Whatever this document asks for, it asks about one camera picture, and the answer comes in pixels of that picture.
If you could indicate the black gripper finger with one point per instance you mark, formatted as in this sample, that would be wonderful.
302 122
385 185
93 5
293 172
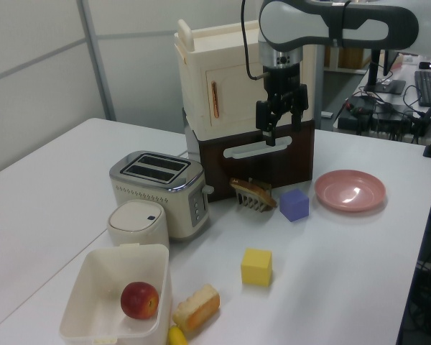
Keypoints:
269 120
299 108

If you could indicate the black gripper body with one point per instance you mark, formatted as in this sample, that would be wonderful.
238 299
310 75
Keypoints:
282 81

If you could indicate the yellow banana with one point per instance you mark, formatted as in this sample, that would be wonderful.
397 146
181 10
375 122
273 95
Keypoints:
176 337

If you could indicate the white plastic container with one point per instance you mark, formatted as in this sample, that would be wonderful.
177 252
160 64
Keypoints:
90 287

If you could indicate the dark brown drawer base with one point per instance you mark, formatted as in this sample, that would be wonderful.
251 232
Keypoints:
294 165

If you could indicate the wooden shelf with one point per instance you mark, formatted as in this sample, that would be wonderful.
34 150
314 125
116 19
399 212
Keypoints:
348 57

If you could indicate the brown bread slice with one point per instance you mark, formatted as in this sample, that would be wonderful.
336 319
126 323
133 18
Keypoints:
253 190

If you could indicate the black monitor stand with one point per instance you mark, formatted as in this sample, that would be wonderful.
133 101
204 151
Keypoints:
375 77

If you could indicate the wooden toast rack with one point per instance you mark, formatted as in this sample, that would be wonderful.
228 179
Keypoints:
248 204

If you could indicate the purple foam cube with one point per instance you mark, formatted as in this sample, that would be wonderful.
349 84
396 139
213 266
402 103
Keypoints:
294 205

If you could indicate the pink plate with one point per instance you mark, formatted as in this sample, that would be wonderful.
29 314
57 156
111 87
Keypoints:
348 190

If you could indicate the cream chrome toaster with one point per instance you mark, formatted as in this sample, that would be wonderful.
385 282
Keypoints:
154 201

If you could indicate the yellow foam cube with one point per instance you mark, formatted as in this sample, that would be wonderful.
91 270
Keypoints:
255 267

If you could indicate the small cream lidded bin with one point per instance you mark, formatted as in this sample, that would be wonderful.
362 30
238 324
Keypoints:
136 223

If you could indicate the orange crusted cake slice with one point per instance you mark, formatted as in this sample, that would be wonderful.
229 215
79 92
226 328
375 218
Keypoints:
197 307

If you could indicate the red apple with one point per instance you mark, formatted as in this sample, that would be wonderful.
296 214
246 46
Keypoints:
139 300

